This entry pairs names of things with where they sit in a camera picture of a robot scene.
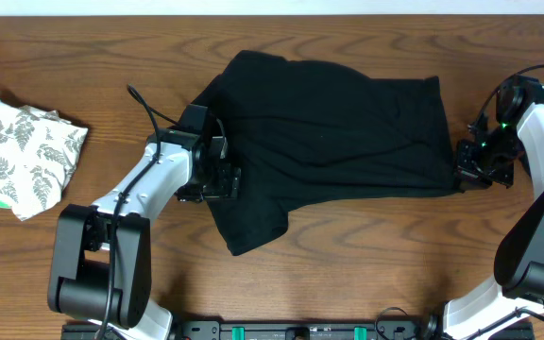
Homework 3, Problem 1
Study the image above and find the black t-shirt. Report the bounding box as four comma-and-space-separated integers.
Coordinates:
195, 50, 457, 256

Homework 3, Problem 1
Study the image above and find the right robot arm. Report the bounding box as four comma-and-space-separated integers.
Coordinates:
418, 71, 544, 339

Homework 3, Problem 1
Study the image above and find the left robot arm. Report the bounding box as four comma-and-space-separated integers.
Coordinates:
47, 129, 241, 340

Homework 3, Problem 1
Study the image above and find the white fern-print fabric bag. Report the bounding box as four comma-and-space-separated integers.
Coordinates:
0, 99, 88, 221

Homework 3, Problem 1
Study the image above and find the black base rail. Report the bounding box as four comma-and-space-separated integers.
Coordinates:
60, 318, 536, 340

